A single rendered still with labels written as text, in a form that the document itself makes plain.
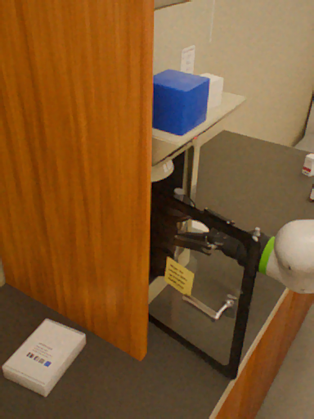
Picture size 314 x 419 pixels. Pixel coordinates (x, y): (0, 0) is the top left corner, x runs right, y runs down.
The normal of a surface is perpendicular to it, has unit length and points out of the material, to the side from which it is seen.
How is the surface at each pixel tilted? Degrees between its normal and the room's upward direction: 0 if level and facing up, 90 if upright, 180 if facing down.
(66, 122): 90
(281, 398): 0
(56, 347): 0
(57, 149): 90
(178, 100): 90
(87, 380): 0
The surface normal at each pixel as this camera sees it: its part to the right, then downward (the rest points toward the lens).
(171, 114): -0.55, 0.45
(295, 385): 0.03, -0.83
